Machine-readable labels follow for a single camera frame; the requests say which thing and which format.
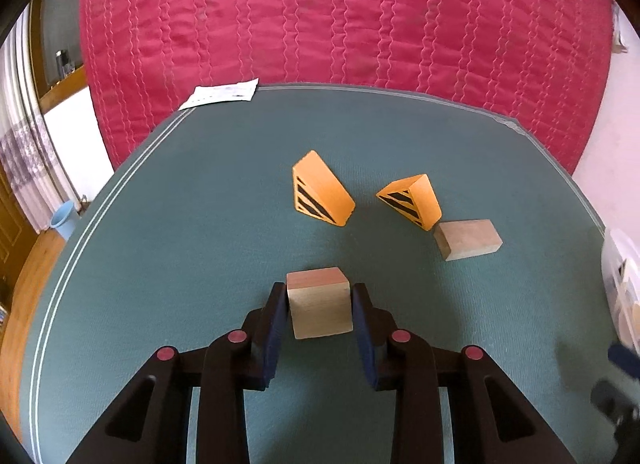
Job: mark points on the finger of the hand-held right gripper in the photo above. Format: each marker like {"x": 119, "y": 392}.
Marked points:
{"x": 624, "y": 356}
{"x": 610, "y": 398}

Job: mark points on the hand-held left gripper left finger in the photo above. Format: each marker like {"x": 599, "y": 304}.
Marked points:
{"x": 275, "y": 334}

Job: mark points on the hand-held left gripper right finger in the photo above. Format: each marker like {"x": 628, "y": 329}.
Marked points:
{"x": 362, "y": 339}

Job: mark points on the wooden cube block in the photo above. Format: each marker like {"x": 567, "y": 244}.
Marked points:
{"x": 320, "y": 309}

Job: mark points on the clear plastic container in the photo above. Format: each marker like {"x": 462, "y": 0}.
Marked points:
{"x": 612, "y": 264}

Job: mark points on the long wooden block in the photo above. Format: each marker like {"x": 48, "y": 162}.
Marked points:
{"x": 470, "y": 236}

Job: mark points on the orange striped wedge block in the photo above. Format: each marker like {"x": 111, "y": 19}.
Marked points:
{"x": 327, "y": 189}
{"x": 425, "y": 199}

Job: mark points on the blue bucket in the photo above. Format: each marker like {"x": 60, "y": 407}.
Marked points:
{"x": 62, "y": 221}

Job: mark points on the white paper sheet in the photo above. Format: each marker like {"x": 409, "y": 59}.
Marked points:
{"x": 220, "y": 93}

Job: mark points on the white cabinet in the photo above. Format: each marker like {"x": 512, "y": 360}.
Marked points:
{"x": 75, "y": 144}

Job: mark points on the wooden door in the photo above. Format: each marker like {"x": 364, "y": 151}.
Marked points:
{"x": 10, "y": 224}

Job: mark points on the patterned white curtain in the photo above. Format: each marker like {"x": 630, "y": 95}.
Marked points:
{"x": 25, "y": 154}

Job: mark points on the red quilted blanket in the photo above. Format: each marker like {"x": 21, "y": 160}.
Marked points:
{"x": 350, "y": 19}

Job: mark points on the small dark object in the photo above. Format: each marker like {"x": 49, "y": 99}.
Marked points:
{"x": 64, "y": 63}

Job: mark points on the wooden frame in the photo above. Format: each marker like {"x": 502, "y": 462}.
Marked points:
{"x": 37, "y": 44}

